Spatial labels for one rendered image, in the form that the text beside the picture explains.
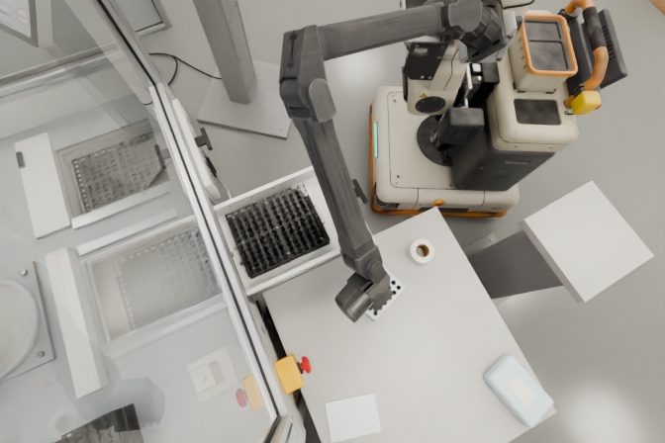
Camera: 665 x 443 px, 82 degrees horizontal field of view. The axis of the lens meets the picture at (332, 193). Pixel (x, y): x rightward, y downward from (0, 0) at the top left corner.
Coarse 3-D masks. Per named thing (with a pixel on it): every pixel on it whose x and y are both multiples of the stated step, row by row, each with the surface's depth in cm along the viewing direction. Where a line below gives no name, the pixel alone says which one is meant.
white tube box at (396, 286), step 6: (390, 276) 106; (390, 282) 105; (396, 282) 105; (390, 288) 106; (396, 288) 104; (402, 288) 105; (396, 294) 104; (390, 300) 103; (384, 306) 103; (366, 312) 103; (372, 312) 102; (378, 312) 102; (372, 318) 102
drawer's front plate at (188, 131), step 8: (176, 104) 107; (176, 112) 106; (184, 112) 110; (184, 120) 105; (184, 128) 104; (192, 128) 114; (192, 136) 103; (192, 144) 103; (192, 152) 102; (200, 152) 106; (200, 160) 101; (200, 168) 100; (208, 168) 109; (208, 176) 100; (208, 184) 99; (216, 192) 104
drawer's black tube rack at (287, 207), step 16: (256, 208) 100; (272, 208) 104; (288, 208) 103; (304, 208) 104; (240, 224) 98; (256, 224) 99; (272, 224) 102; (288, 224) 99; (304, 224) 102; (320, 224) 102; (240, 240) 100; (256, 240) 100; (272, 240) 97; (288, 240) 98; (304, 240) 98; (320, 240) 100; (240, 256) 96; (256, 256) 96; (272, 256) 96; (288, 256) 96; (256, 272) 94
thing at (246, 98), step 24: (216, 0) 144; (216, 24) 156; (240, 24) 171; (216, 48) 171; (240, 48) 178; (216, 72) 217; (240, 72) 186; (264, 72) 218; (216, 96) 211; (240, 96) 204; (264, 96) 212; (216, 120) 207; (240, 120) 207; (264, 120) 207; (288, 120) 208
